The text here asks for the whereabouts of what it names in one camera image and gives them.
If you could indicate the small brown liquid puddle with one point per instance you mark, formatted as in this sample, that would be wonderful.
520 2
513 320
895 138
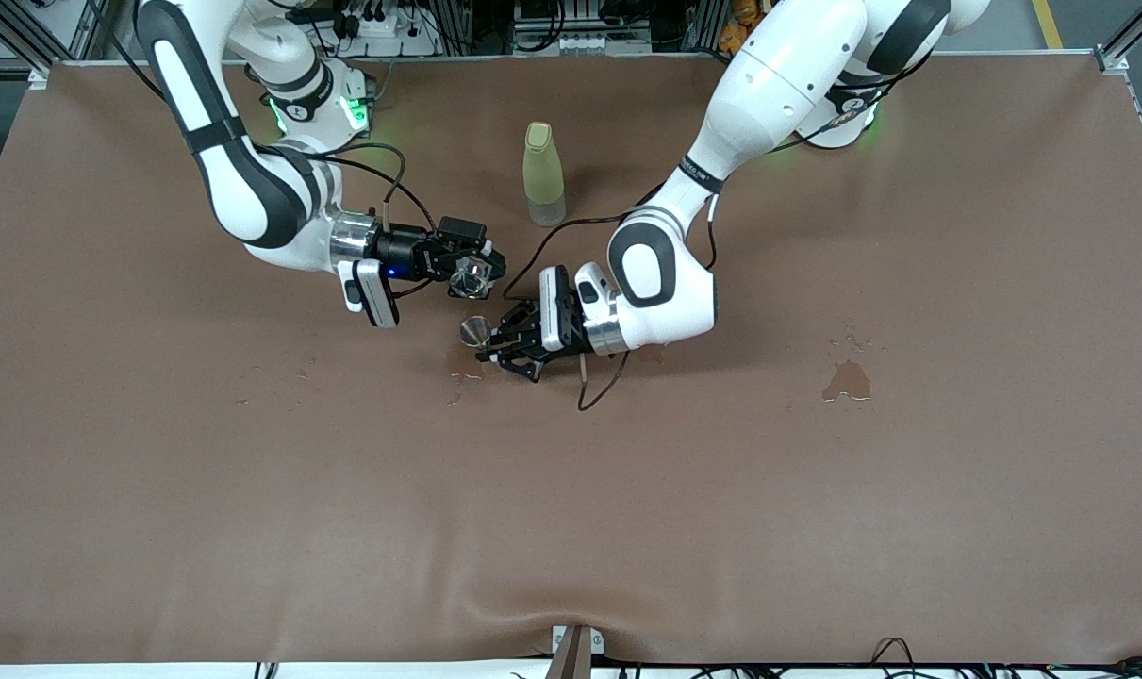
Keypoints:
849 382

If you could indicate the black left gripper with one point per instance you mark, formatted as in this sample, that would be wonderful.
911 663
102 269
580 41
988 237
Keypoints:
525 332

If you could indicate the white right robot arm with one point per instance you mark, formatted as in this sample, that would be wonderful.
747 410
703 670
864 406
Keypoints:
250 189

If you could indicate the aluminium frame post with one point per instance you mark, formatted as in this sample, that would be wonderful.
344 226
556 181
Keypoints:
1113 58
33 52

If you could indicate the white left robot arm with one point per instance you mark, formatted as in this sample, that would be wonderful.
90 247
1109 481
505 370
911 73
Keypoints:
769 85

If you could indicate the white power strip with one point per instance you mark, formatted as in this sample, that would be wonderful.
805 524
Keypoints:
396 33

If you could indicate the steel double-cone jigger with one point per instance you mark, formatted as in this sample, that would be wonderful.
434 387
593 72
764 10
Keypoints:
476 331

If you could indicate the small clear glass beaker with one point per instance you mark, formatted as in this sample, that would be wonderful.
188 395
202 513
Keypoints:
471 280

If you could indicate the brown table mat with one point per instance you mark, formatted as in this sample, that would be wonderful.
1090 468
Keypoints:
570 519

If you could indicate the large brown liquid puddle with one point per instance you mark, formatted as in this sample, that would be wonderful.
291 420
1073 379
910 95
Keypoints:
459 368

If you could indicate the orange snack pile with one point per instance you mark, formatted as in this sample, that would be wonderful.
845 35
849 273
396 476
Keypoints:
736 33

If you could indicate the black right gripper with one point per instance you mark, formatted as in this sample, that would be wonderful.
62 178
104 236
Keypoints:
403 253

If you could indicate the pale green bottle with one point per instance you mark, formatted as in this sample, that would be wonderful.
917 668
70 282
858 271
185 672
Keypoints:
543 170

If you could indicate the white terminal block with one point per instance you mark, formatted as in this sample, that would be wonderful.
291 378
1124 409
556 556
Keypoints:
580 42

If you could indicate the metal clamp bracket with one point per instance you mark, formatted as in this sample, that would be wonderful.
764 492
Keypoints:
575 651

